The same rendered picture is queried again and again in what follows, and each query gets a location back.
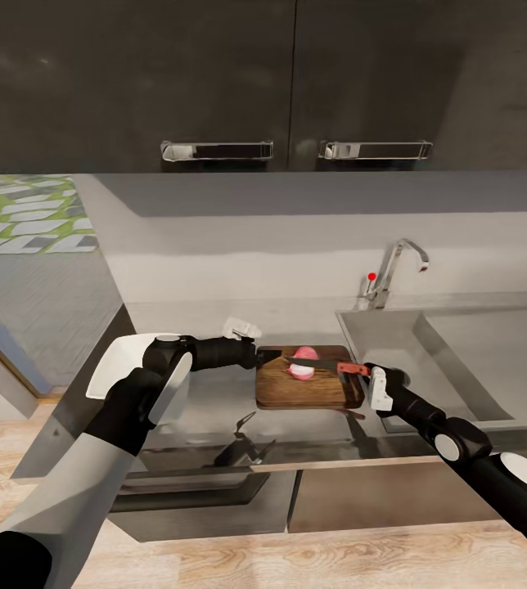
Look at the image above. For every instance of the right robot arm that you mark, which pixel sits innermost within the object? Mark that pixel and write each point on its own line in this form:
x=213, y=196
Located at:
x=500, y=479

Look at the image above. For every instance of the fixed window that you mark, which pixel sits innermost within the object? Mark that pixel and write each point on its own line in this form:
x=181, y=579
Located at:
x=57, y=292

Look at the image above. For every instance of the bowl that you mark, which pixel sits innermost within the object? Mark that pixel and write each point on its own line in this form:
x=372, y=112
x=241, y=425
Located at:
x=119, y=360

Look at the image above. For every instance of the drop in sink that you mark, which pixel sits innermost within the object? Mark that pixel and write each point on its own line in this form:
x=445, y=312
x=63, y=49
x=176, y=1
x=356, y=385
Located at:
x=469, y=361

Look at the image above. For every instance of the dishwasher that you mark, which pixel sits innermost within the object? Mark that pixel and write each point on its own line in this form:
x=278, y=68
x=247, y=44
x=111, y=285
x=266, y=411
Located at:
x=202, y=506

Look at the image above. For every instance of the cutting board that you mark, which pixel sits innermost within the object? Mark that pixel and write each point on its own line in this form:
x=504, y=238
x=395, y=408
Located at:
x=275, y=387

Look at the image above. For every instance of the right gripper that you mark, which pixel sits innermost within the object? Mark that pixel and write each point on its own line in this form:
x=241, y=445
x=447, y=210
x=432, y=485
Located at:
x=402, y=397

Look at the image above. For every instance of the parer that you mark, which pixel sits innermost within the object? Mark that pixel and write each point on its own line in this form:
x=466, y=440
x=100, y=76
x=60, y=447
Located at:
x=356, y=369

